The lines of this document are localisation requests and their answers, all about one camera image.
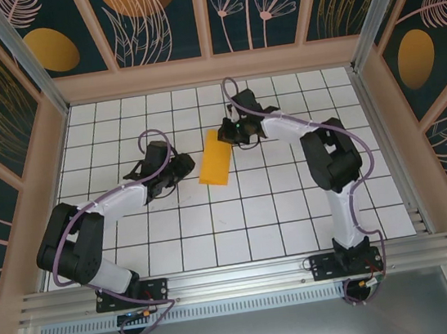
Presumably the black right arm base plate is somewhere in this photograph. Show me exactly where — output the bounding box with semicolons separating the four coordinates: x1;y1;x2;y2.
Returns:
308;245;385;283

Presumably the slotted grey cable duct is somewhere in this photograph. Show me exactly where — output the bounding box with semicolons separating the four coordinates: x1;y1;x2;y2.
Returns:
38;272;447;334

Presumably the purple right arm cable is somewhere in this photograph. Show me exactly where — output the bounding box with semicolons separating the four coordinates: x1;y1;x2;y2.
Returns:
221;60;393;320

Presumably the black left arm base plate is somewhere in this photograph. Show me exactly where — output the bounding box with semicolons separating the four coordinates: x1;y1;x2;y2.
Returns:
93;277;172;314

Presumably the long aluminium mounting rail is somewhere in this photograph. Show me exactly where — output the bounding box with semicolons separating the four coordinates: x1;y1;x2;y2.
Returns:
15;232;447;329

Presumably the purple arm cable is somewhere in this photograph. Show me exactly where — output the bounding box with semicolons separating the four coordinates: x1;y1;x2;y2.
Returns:
221;60;393;320
25;127;196;334

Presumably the aluminium corner post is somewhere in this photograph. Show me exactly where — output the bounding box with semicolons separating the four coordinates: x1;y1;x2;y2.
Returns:
343;0;429;73
0;0;71;123

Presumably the aluminium side rail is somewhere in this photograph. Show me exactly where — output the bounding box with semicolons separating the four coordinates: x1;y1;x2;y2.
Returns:
348;59;437;243

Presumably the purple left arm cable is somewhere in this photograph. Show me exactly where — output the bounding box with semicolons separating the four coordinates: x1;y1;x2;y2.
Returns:
25;127;196;334

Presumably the dark wall panel orange circle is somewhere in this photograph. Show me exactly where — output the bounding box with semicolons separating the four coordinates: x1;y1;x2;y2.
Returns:
86;0;204;73

